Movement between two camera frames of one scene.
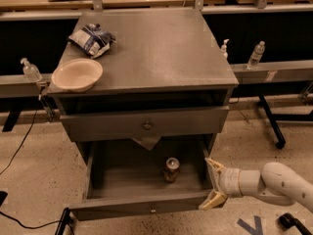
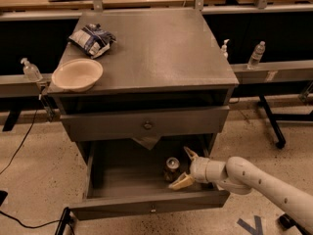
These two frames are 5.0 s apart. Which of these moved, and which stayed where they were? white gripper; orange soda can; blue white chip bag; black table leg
Moved: white gripper
Stayed: blue white chip bag; black table leg; orange soda can
